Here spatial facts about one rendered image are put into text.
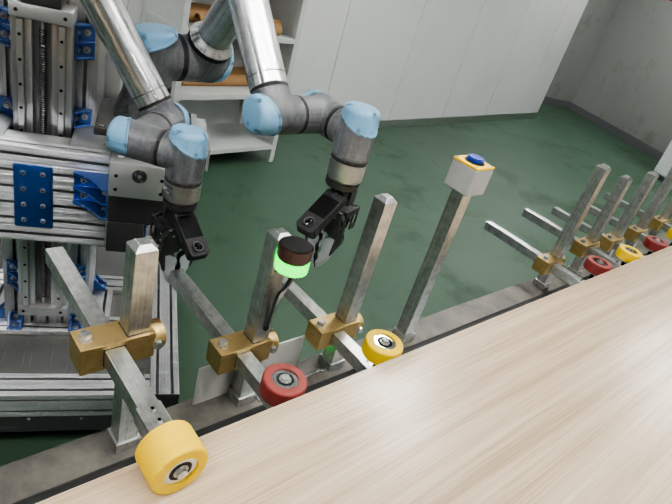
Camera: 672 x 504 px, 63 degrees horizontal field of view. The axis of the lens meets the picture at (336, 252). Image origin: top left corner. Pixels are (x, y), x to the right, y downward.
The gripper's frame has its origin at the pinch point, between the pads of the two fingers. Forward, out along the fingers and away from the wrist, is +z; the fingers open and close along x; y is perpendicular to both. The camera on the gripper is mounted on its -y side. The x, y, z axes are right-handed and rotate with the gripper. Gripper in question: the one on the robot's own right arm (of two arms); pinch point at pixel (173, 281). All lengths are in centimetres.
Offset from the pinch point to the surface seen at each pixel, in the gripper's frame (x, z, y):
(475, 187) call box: -54, -35, -30
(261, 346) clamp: -3.7, -4.3, -29.5
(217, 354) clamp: 5.2, -4.2, -28.1
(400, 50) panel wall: -361, 7, 276
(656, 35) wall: -876, -65, 261
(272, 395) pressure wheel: 3.8, -7.8, -43.4
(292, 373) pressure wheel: -1.8, -8.5, -41.1
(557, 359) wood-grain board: -61, -8, -62
